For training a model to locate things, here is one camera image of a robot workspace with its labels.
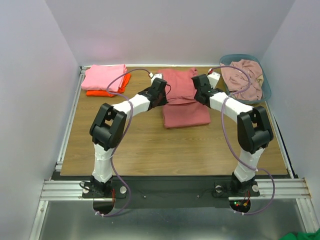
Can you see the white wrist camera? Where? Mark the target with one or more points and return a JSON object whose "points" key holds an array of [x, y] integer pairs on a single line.
{"points": [[213, 77], [155, 76]]}

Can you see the rose red t-shirt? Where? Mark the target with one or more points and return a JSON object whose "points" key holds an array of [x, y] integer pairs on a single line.
{"points": [[182, 110]]}

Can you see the beige garment in bin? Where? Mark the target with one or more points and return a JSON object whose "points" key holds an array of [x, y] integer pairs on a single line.
{"points": [[260, 80]]}

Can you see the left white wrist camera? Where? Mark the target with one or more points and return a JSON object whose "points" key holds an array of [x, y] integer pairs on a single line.
{"points": [[155, 76]]}

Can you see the teal plastic bin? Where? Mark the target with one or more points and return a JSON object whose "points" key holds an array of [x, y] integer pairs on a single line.
{"points": [[266, 91]]}

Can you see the dusty pink shirt in bin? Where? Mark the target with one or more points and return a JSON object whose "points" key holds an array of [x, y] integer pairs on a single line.
{"points": [[236, 80]]}

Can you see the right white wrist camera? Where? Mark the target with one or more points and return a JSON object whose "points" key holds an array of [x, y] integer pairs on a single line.
{"points": [[213, 77]]}

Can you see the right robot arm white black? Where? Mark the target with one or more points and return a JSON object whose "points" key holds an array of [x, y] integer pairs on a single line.
{"points": [[254, 132]]}

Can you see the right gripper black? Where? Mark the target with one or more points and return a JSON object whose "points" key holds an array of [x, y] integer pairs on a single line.
{"points": [[198, 96]]}

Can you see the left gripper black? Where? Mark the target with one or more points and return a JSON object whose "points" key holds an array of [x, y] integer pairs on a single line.
{"points": [[164, 101]]}

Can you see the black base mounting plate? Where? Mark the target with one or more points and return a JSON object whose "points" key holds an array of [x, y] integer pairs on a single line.
{"points": [[160, 192]]}

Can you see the folded light pink t-shirt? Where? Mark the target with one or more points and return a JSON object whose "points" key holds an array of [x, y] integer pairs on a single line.
{"points": [[98, 77]]}

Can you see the green cloth corner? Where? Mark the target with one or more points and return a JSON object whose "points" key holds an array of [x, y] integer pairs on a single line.
{"points": [[302, 236]]}

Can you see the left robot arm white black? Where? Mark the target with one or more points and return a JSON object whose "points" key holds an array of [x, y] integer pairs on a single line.
{"points": [[108, 129]]}

